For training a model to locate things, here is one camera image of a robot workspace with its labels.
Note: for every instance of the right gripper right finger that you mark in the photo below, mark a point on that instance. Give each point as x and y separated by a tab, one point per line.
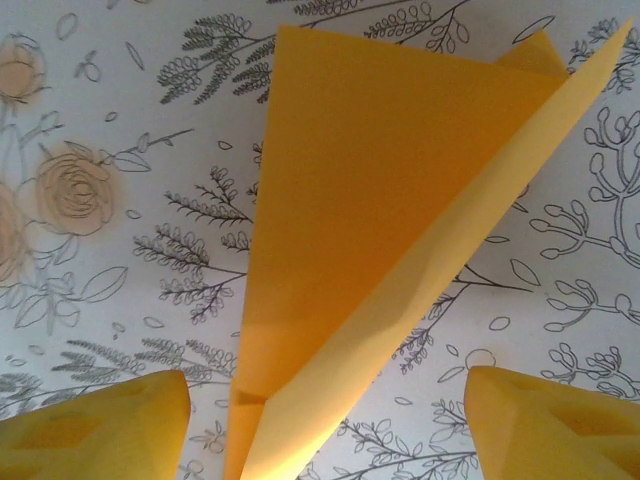
550	435

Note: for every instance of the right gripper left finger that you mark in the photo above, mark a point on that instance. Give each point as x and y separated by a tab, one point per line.
110	435

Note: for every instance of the orange cloth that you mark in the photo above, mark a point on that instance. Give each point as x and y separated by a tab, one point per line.
350	200

